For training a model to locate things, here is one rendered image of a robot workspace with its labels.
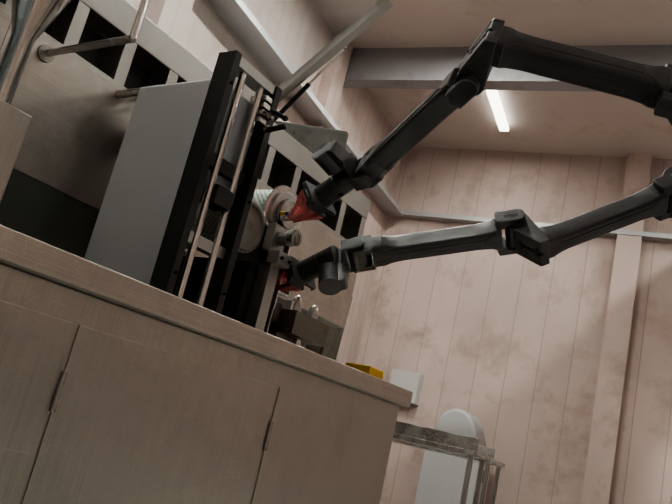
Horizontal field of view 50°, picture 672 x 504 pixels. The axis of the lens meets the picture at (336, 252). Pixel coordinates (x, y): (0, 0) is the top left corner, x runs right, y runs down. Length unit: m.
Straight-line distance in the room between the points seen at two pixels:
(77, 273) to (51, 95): 0.80
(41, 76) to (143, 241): 0.45
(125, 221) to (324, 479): 0.71
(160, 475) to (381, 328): 9.19
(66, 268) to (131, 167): 0.71
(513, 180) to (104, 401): 9.72
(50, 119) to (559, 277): 8.77
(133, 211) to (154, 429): 0.59
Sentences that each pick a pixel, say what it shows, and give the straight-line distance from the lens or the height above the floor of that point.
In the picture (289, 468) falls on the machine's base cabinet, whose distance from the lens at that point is 1.50.
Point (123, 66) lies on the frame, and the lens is 1.91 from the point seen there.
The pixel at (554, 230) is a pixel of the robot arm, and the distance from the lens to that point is 1.70.
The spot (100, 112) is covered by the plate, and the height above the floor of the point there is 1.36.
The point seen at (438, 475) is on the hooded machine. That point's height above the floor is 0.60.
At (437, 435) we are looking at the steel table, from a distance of 6.16.
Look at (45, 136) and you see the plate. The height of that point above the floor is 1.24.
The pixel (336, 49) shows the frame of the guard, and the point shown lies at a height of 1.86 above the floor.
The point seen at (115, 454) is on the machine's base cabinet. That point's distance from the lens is 1.16.
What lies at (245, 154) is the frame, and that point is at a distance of 1.52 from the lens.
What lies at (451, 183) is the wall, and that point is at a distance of 10.77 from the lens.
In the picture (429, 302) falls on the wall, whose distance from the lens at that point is 10.23.
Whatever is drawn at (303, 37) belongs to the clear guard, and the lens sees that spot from 2.20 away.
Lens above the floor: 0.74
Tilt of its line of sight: 14 degrees up
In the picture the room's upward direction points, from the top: 13 degrees clockwise
